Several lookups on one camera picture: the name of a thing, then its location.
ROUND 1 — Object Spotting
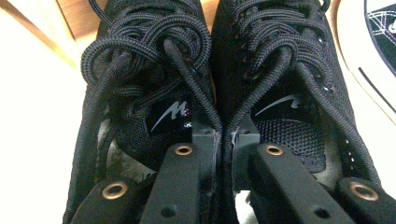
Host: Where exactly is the black mesh lace-up shoe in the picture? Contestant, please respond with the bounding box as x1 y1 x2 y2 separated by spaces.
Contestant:
62 0 224 224
211 0 385 224

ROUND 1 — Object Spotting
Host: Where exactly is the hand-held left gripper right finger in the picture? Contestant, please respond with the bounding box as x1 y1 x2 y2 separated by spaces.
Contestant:
231 115 262 191

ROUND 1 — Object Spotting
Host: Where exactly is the wooden shoe rack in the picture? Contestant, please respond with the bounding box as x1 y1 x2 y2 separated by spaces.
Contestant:
0 0 342 70

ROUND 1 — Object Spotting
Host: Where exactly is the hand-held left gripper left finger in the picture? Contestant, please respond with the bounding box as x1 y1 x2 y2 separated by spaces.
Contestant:
190 123 219 190

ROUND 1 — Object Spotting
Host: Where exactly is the black white canvas sneaker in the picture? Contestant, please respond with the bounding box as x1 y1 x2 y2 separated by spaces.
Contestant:
335 0 396 126

